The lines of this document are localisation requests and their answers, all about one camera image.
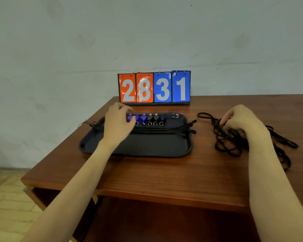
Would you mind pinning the wooden desk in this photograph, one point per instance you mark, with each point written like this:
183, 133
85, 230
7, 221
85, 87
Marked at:
166, 221

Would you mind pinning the orange and blue flip scoreboard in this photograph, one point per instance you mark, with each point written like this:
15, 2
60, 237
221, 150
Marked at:
154, 88

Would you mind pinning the black plastic tray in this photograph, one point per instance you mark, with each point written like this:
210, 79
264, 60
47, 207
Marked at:
154, 146

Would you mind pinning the person's right hand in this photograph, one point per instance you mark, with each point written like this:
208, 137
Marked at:
242, 119

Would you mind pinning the person's left hand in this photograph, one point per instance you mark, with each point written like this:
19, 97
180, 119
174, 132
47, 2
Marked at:
116, 126

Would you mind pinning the person's left forearm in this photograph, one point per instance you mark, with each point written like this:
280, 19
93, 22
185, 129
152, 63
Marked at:
65, 199

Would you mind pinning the person's right forearm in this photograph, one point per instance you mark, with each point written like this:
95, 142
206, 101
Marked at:
272, 194

